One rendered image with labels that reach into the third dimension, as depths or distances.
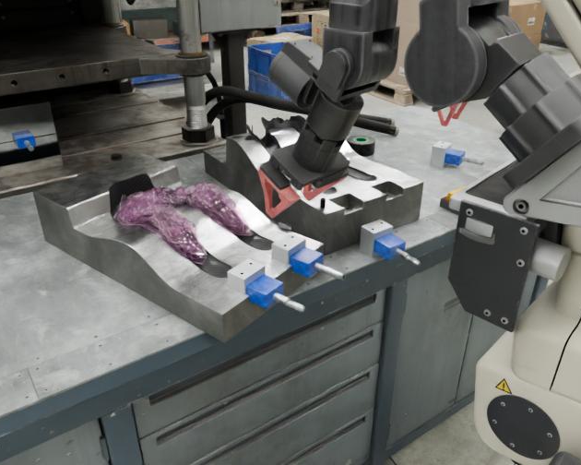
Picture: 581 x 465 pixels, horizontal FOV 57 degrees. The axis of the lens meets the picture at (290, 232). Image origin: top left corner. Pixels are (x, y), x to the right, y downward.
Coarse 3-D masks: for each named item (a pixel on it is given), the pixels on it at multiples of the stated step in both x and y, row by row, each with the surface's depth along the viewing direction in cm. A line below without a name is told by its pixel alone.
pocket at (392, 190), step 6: (372, 186) 110; (378, 186) 111; (384, 186) 112; (390, 186) 112; (396, 186) 111; (384, 192) 113; (390, 192) 113; (396, 192) 112; (402, 192) 110; (390, 198) 108
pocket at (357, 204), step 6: (336, 198) 105; (342, 198) 106; (348, 198) 107; (354, 198) 106; (342, 204) 107; (348, 204) 108; (354, 204) 107; (360, 204) 105; (348, 210) 106; (354, 210) 103
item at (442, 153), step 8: (440, 144) 142; (448, 144) 142; (432, 152) 141; (440, 152) 140; (448, 152) 140; (456, 152) 140; (464, 152) 140; (432, 160) 142; (440, 160) 141; (448, 160) 140; (456, 160) 139; (464, 160) 139; (472, 160) 138
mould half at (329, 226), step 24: (240, 144) 119; (288, 144) 123; (216, 168) 133; (240, 168) 122; (360, 168) 119; (384, 168) 119; (240, 192) 126; (360, 192) 107; (408, 192) 110; (288, 216) 110; (312, 216) 103; (336, 216) 101; (360, 216) 105; (384, 216) 109; (408, 216) 113; (336, 240) 103; (360, 240) 108
